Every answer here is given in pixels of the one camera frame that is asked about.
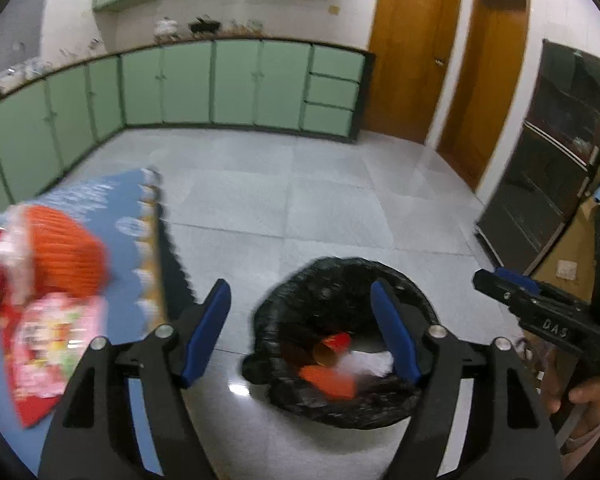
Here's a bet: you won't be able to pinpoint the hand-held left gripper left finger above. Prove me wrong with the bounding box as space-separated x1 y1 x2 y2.
37 279 232 480

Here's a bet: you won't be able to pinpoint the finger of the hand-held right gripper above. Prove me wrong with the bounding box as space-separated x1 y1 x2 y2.
472 269 523 311
495 266 541 295

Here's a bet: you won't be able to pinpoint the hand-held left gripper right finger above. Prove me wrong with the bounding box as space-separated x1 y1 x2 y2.
370 280 563 480

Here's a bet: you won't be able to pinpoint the white tissue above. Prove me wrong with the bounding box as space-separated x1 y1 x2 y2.
0 207 38 281
339 351 396 378

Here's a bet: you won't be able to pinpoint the red paper cup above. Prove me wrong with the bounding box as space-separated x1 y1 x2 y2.
312 332 352 367

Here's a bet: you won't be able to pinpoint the small orange foam net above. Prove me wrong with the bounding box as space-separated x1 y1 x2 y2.
299 364 357 400

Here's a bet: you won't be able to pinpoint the bin with black bag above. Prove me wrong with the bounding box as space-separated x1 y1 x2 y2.
240 256 441 431

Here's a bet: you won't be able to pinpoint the red snack packet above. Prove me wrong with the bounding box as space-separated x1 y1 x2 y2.
0 294 106 428

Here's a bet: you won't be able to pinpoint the large orange foam net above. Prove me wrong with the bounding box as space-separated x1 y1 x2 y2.
10 205 107 301

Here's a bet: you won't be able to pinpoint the person's right hand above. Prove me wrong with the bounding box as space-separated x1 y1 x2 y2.
542 352 600 413

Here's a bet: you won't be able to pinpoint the cardboard box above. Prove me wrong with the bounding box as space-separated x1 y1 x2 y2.
527 195 600 288

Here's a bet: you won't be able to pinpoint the black glass cabinet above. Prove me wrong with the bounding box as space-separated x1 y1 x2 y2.
475 39 600 281

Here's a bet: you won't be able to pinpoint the blue table mat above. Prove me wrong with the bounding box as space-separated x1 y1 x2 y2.
0 167 166 480

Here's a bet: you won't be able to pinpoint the plain wooden door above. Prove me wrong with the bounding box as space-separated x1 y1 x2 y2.
435 0 531 191

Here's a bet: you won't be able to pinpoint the green base cabinets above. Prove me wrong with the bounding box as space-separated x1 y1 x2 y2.
0 37 376 206

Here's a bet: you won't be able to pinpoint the black wok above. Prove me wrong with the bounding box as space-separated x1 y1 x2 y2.
189 16 221 35

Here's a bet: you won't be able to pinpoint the wooden door with handle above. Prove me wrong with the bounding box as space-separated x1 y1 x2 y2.
362 0 463 145

